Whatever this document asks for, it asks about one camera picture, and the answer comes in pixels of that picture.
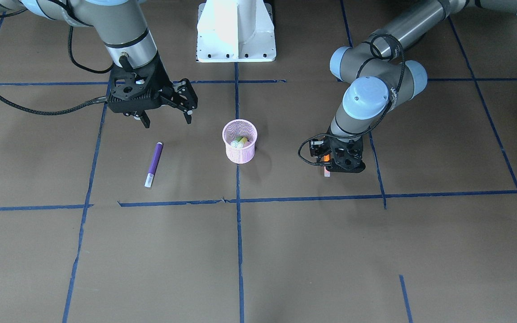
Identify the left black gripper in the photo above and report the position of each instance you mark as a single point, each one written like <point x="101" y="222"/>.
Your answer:
<point x="316" y="149"/>

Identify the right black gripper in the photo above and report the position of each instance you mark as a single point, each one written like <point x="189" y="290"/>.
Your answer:
<point x="163" y="84"/>

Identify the orange highlighter pen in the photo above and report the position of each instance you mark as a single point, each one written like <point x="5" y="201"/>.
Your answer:
<point x="326" y="159"/>

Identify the purple highlighter pen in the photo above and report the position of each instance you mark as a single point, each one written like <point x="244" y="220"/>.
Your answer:
<point x="153" y="164"/>

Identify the yellow highlighter pen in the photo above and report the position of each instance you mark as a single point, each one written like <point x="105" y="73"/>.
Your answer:
<point x="242" y="142"/>

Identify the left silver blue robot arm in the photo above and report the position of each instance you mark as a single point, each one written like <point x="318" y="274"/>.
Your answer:
<point x="381" y="78"/>

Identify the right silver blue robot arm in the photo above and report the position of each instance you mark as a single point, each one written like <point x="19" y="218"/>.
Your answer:
<point x="120" y="24"/>

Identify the pink mesh pen holder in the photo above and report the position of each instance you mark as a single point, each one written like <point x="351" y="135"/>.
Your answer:
<point x="235" y="128"/>

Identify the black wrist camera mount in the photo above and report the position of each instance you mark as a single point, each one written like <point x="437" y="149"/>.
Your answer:
<point x="319" y="148"/>

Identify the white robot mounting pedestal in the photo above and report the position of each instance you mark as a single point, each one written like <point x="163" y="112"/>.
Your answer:
<point x="236" y="31"/>

